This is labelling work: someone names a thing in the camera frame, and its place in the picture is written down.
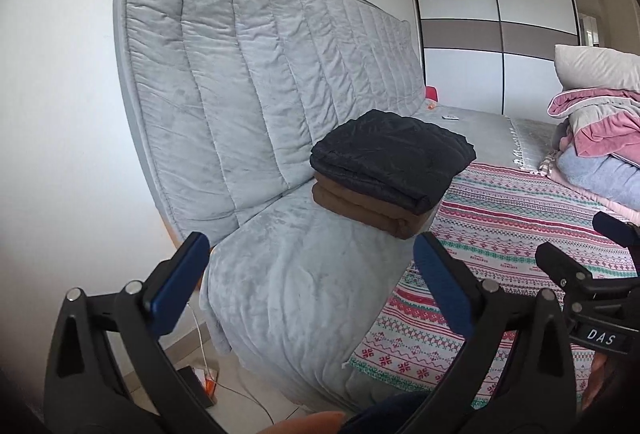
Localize person right hand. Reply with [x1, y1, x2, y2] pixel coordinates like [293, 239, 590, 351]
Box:
[582, 353, 639, 421]

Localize black quilted puffer jacket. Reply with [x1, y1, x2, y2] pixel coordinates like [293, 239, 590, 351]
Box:
[309, 110, 476, 215]

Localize grey quilted headboard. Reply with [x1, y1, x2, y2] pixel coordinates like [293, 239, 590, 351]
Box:
[114, 0, 425, 243]

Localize white cable on floor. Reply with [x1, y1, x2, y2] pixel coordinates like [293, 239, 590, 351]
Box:
[186, 305, 306, 422]

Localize red object by bed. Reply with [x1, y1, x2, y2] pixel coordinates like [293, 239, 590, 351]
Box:
[425, 86, 438, 102]

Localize orange object on floor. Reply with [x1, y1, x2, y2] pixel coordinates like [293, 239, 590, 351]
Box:
[192, 366, 217, 405]

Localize light blue duvet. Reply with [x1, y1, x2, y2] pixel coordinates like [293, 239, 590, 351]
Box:
[555, 146, 639, 211]

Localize grey bed cover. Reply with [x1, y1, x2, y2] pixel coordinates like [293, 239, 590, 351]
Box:
[199, 102, 566, 415]

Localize white sliding wardrobe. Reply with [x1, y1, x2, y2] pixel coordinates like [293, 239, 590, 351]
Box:
[416, 0, 579, 121]

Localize pink velvet blanket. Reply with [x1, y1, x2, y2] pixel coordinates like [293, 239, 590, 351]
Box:
[547, 88, 639, 163]

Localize patterned nordic blanket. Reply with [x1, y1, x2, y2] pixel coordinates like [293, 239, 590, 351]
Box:
[347, 162, 636, 392]

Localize person left hand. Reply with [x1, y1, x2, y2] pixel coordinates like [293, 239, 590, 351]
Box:
[259, 411, 345, 434]

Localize brown folded fleece garment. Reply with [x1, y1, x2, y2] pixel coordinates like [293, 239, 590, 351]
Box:
[311, 183, 434, 240]

